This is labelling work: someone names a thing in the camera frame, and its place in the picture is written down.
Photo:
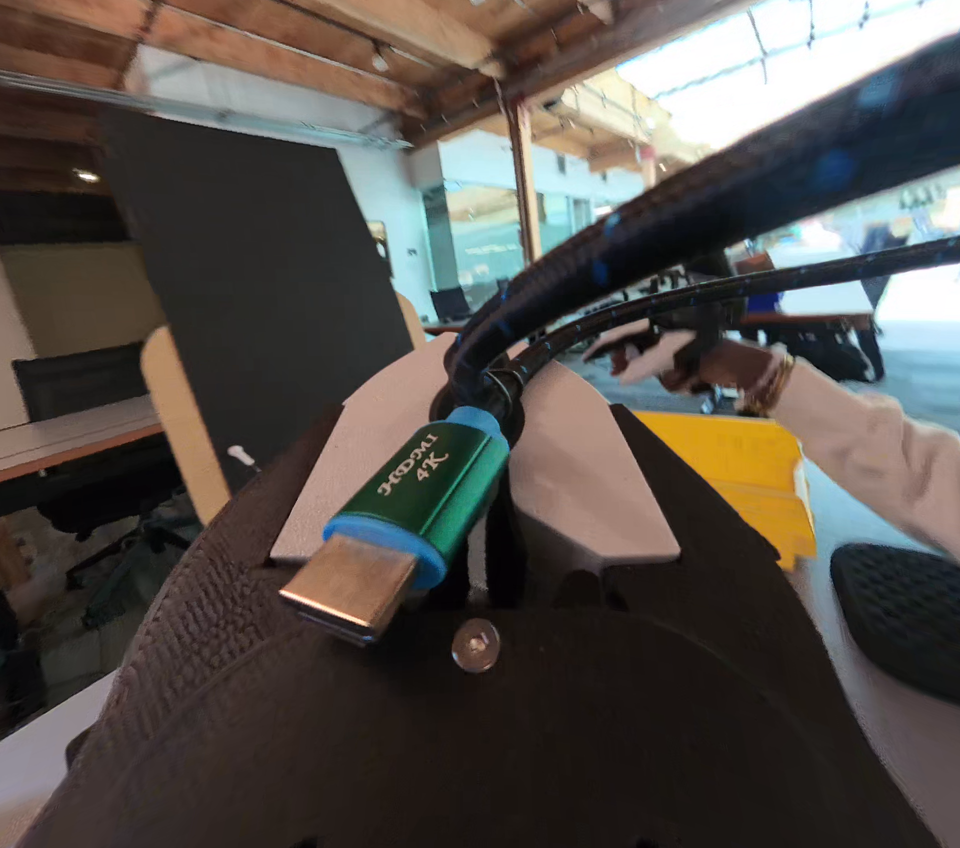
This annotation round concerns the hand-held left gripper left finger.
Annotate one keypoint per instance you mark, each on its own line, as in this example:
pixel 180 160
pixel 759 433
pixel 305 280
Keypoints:
pixel 375 435

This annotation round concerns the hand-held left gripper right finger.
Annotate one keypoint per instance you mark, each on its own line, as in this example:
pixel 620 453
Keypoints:
pixel 585 488

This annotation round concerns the yellow plastic bin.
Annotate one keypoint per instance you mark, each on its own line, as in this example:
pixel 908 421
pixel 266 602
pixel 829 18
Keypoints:
pixel 720 443
pixel 772 518

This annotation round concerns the person's right forearm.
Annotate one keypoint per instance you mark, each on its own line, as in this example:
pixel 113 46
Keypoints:
pixel 870 443

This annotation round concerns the grey desk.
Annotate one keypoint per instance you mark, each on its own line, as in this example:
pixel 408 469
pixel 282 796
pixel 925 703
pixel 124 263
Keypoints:
pixel 821 522

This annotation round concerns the person's right hand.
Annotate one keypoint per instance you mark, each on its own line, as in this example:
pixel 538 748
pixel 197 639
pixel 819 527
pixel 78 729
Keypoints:
pixel 739 375

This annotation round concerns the wooden office table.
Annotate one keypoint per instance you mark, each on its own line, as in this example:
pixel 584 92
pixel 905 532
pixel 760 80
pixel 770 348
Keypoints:
pixel 75 435
pixel 810 319

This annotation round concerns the black office chair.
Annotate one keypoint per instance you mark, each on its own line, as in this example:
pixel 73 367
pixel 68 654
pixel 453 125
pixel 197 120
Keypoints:
pixel 75 375

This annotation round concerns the black board with tan frame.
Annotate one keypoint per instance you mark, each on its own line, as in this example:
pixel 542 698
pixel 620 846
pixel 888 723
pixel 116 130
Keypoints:
pixel 255 263

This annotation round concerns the wooden support post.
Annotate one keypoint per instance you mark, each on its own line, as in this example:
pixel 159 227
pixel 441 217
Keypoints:
pixel 525 188

